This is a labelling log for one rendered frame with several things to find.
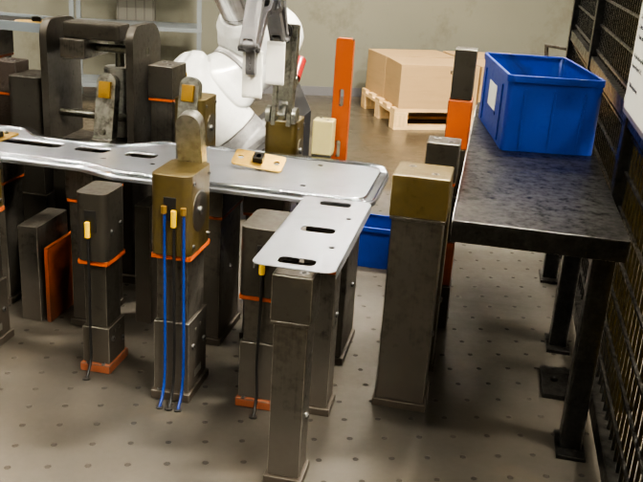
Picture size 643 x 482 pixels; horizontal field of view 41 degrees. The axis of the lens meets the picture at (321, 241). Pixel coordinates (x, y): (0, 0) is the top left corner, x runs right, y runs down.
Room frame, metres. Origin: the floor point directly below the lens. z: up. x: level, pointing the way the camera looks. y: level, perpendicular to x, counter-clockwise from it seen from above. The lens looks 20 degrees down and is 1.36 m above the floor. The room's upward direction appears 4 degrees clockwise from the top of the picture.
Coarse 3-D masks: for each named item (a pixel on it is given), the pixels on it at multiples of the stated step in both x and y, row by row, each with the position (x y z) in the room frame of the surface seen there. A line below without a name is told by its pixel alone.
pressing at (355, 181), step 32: (0, 128) 1.50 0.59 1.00; (32, 128) 1.51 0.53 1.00; (32, 160) 1.32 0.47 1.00; (64, 160) 1.32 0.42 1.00; (96, 160) 1.33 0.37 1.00; (128, 160) 1.34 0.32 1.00; (160, 160) 1.36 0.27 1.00; (224, 160) 1.38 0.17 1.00; (288, 160) 1.41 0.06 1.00; (320, 160) 1.42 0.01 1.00; (224, 192) 1.23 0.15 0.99; (256, 192) 1.22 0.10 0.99; (288, 192) 1.23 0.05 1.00; (320, 192) 1.23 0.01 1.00; (352, 192) 1.24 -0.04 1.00
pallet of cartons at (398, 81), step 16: (368, 64) 7.25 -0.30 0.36; (384, 64) 6.91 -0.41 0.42; (400, 64) 6.49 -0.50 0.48; (416, 64) 6.50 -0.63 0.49; (432, 64) 6.55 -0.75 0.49; (448, 64) 6.61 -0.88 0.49; (480, 64) 6.73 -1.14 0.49; (368, 80) 7.22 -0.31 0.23; (384, 80) 6.88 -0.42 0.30; (400, 80) 6.46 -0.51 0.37; (416, 80) 6.48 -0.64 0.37; (432, 80) 6.51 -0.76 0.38; (448, 80) 6.53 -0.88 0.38; (480, 80) 6.61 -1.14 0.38; (368, 96) 7.10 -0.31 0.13; (384, 96) 6.86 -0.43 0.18; (400, 96) 6.46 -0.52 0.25; (416, 96) 6.48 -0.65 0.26; (432, 96) 6.51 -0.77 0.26; (448, 96) 6.54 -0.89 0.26; (480, 96) 6.61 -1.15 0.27; (384, 112) 6.83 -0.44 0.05; (400, 112) 6.44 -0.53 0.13; (416, 112) 6.48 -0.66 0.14; (432, 112) 6.51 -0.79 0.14; (400, 128) 6.44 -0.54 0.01; (416, 128) 6.48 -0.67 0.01; (432, 128) 6.51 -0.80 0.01
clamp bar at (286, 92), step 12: (288, 24) 1.47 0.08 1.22; (288, 48) 1.50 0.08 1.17; (288, 60) 1.50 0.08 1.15; (288, 72) 1.49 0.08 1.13; (288, 84) 1.49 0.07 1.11; (276, 96) 1.48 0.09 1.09; (288, 96) 1.48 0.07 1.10; (276, 108) 1.48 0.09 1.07; (288, 108) 1.47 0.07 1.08; (288, 120) 1.47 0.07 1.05
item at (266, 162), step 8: (240, 152) 1.36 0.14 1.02; (248, 152) 1.36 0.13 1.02; (256, 152) 1.35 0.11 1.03; (232, 160) 1.34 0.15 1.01; (240, 160) 1.34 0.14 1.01; (248, 160) 1.34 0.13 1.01; (256, 160) 1.34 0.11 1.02; (264, 160) 1.35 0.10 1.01; (272, 160) 1.35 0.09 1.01; (280, 160) 1.35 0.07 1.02; (264, 168) 1.33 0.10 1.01; (272, 168) 1.33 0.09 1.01; (280, 168) 1.33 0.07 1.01
